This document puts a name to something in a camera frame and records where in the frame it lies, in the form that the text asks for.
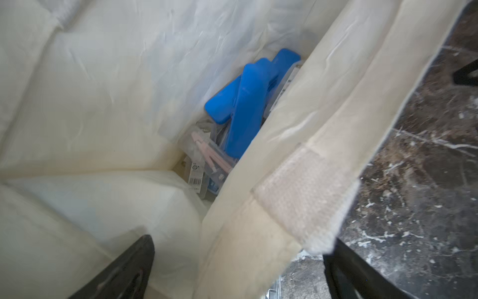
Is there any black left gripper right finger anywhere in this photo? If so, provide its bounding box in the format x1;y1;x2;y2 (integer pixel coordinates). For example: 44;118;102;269
323;239;410;299

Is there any clear case pink compass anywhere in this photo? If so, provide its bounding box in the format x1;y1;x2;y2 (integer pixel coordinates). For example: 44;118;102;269
179;125;236;189

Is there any blue compass case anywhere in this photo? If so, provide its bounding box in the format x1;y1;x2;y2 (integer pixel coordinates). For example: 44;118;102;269
266;49;301;102
204;75;241;125
224;58;278;159

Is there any starry night canvas bag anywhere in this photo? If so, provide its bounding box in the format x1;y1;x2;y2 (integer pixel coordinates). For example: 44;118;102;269
1;1;467;299

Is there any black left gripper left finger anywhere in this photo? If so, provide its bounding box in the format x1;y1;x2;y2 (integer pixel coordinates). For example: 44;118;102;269
70;234;155;299

